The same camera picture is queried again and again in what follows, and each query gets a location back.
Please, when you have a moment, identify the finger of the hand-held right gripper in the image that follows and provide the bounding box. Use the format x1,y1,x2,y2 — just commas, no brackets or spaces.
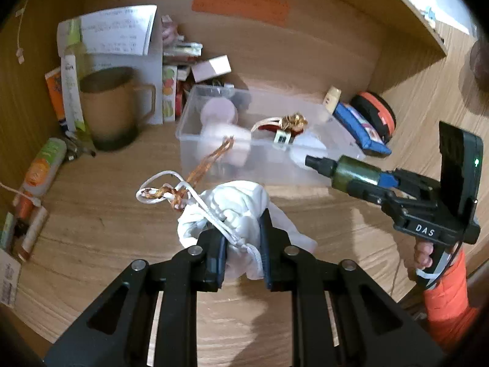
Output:
351,189,400,219
379,167,441,200

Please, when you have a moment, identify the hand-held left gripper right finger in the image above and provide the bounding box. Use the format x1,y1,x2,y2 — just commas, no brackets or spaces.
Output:
259,214,444,367

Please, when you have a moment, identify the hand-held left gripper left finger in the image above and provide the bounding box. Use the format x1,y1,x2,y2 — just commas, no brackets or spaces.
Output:
44,229,230,367

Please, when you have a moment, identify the dark green spray bottle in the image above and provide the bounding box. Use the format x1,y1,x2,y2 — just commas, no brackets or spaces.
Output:
304,154,383,195

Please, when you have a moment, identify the white drawstring bag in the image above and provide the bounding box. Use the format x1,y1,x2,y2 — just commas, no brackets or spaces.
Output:
137,171,318,280

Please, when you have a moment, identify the clear plastic storage box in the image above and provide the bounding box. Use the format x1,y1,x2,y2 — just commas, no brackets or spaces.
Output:
175,84,366,190

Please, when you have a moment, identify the brown braided cord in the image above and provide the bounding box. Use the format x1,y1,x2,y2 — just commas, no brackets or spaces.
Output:
164,135,235,211

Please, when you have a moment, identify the gold hair clip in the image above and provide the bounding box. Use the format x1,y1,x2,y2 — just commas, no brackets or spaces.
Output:
250,113,308,142

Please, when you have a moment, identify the jar with wooden lid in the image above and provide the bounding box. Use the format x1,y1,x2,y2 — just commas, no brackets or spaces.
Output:
199,124,253,167

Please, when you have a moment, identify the wooden desktop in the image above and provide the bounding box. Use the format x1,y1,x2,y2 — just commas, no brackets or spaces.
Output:
0,72,489,352

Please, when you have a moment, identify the person's right hand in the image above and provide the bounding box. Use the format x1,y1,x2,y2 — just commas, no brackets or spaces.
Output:
414,238,435,272

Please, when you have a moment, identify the blue zip pouch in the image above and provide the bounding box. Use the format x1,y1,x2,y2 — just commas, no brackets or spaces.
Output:
333,102,392,157

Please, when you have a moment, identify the black and orange round case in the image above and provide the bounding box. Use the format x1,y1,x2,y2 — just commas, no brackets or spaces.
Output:
351,92,397,138

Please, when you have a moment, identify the cream yellow block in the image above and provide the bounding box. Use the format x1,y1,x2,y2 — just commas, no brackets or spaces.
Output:
323,87,342,114

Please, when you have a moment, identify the dark round object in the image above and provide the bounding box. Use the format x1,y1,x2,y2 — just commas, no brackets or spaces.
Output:
460,23,489,92

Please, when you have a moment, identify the fruit print box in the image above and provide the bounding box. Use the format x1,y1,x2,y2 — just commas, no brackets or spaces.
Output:
162,65,178,123

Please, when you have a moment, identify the wooden shelf board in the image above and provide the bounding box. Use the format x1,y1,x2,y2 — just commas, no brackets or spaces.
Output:
267,0,447,58

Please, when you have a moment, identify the brown mug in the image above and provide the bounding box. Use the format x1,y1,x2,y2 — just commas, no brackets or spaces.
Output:
78,66,157,151

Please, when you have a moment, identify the beige tube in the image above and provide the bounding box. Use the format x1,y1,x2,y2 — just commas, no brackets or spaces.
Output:
13,206,48,262

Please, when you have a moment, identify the small pink and white box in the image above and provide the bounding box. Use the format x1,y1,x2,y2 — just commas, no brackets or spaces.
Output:
191,55,232,83

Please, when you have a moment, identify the small orange tube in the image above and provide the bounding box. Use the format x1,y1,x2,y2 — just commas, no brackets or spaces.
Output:
13,193,39,234

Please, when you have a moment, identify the orange and green tube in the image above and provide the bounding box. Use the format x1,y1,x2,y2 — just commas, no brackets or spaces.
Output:
21,138,67,199

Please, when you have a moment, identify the paper tag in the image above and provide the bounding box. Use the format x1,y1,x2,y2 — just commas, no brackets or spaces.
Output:
0,248,20,308

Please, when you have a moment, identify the pile of small packets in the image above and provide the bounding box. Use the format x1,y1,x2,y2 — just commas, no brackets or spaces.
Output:
162,15,203,62

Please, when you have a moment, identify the white and green tube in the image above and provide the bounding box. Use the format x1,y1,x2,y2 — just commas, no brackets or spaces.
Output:
61,54,86,132

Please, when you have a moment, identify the orange packet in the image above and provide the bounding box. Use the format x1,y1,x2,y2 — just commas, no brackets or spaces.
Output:
45,67,69,123

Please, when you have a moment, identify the orange sticky note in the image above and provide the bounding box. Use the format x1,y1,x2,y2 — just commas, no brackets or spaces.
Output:
191,0,290,27

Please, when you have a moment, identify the white printed paper sheet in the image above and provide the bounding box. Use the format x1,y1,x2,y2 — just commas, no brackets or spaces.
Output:
57,5,158,57

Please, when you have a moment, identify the white cable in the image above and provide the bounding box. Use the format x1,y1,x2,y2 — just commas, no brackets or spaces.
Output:
15,0,31,64

